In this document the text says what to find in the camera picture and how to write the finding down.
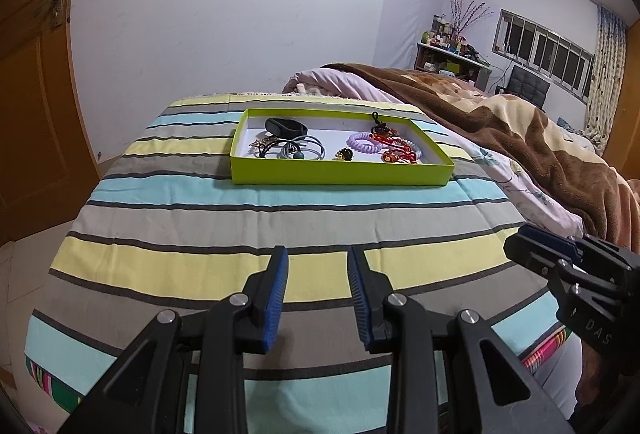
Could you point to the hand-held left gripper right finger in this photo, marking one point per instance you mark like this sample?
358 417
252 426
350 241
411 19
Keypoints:
361 299

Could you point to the black office chair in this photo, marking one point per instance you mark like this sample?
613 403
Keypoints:
527 86

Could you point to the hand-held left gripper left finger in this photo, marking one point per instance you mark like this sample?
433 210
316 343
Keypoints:
276 299

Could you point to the rainbow striped mattress cover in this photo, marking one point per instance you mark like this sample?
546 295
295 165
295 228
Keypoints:
545 351

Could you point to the barred window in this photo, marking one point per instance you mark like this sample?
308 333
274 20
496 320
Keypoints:
545 51

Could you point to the white shelf desk with bottles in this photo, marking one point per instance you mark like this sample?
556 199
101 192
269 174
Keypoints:
447 51

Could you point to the striped bedsheet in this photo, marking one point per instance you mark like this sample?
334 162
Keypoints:
200 224

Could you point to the person's grey trouser leg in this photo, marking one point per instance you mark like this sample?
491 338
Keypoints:
555 389

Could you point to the vase of flowering branches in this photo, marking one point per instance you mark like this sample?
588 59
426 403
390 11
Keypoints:
462 16

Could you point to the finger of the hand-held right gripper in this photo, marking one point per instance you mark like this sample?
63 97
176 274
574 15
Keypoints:
580 281
540 246

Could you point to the pink floral quilt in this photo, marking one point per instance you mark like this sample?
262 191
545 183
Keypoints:
530 184

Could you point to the orange wooden door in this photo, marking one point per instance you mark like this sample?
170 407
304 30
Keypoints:
35 103

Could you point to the patterned curtain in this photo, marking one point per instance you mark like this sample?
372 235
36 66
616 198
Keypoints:
605 78

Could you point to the black silicone wristband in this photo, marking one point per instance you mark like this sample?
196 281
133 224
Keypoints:
286 127

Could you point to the person's right hand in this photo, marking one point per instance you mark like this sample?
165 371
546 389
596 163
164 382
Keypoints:
605 379

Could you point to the gold bead hair ornament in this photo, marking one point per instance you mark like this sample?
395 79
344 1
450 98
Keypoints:
257 144

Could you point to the shallow green cardboard box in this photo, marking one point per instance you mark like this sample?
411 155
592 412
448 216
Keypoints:
345 168

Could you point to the brown fleece blanket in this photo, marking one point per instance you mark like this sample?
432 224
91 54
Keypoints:
530 128

